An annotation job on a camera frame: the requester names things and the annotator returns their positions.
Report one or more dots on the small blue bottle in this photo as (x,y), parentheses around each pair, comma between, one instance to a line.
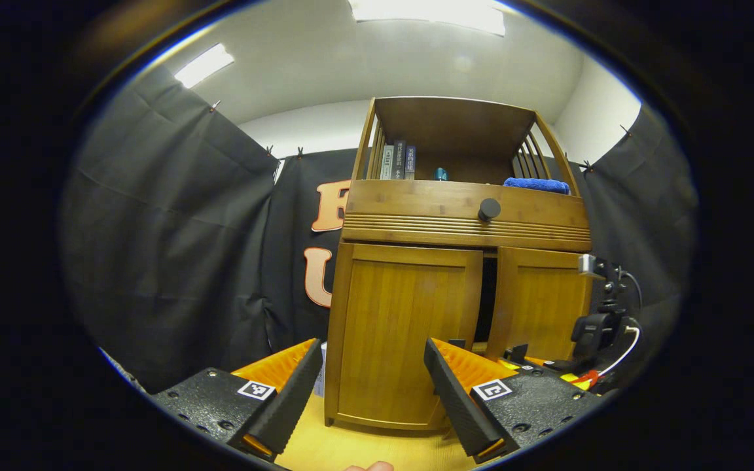
(440,174)

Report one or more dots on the small ceiling light panel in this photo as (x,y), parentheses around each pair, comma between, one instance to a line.
(203,65)

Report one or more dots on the round black drawer knob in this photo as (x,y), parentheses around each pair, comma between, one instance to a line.
(489,209)

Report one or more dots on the wooden double-door shoe cabinet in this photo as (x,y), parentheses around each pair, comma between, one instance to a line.
(455,131)

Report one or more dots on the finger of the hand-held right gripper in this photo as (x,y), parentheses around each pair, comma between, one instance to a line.
(537,361)

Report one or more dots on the dark blue book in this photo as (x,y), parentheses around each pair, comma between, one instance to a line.
(410,163)

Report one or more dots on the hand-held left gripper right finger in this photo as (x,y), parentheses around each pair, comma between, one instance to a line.
(459,405)

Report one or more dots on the large ceiling light panel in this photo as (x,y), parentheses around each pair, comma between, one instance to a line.
(429,14)

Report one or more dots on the wooden shoe cabinet door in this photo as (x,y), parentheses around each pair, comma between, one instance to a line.
(403,327)
(537,301)

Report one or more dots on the folded blue cloth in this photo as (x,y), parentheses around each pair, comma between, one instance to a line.
(537,186)

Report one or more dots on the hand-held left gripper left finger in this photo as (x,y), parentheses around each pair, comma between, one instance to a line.
(292,399)

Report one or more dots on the grey book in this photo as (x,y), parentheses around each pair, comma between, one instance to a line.
(387,163)

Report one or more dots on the wooden ribbed drawer front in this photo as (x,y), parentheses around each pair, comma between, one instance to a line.
(416,196)

